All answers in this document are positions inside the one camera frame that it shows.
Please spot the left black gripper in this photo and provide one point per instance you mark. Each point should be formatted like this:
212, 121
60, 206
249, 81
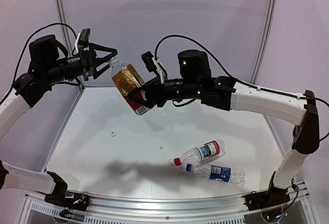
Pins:
86, 62

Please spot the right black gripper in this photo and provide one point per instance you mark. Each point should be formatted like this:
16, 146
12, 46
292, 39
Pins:
158, 92

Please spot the gold label drink bottle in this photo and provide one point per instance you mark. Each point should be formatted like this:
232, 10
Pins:
126, 79

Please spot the red cap water bottle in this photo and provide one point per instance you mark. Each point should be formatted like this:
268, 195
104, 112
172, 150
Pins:
213, 149

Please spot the blue cap water bottle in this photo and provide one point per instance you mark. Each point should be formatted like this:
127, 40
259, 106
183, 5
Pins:
224, 174

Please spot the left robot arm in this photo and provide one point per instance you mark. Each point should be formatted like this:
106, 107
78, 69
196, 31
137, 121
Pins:
50, 65

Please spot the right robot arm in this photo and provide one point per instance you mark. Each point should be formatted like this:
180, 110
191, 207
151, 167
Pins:
228, 93

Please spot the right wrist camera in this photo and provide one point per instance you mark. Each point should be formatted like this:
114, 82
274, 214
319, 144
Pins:
154, 65

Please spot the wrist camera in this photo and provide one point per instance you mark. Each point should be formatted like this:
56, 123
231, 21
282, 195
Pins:
154, 65
82, 41

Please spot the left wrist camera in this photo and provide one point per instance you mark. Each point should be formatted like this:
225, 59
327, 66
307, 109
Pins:
82, 41

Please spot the left aluminium wall post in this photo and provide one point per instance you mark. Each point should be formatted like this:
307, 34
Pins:
68, 34

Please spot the aluminium wall post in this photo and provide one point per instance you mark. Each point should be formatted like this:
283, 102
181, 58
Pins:
264, 41
68, 34

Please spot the aluminium front rail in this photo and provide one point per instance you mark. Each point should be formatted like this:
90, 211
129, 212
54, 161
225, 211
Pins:
225, 209

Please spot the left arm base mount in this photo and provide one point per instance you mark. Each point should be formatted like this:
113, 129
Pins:
62, 197

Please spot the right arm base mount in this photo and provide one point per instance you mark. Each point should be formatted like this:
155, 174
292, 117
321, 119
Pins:
273, 202

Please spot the right aluminium wall post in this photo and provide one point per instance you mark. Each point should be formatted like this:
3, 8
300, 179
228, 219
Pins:
264, 41

